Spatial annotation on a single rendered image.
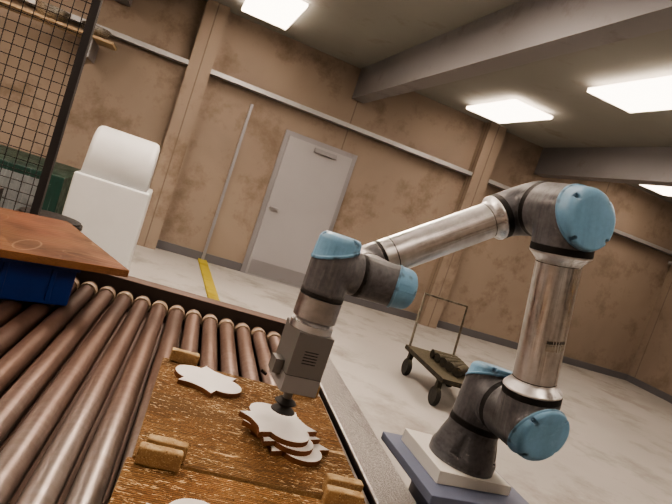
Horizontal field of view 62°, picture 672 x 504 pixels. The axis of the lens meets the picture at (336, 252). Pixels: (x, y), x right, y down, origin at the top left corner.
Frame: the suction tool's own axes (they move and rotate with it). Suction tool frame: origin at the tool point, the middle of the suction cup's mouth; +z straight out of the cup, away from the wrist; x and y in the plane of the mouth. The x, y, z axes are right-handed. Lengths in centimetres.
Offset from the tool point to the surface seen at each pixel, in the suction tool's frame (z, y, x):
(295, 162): -78, -709, 176
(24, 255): -5, -45, -50
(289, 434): 2.0, 4.5, 0.8
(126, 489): 5.0, 20.7, -24.3
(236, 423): 5.0, -2.7, -6.2
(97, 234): 48, -403, -44
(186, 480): 5.0, 17.0, -16.6
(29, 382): 6.6, -8.6, -39.7
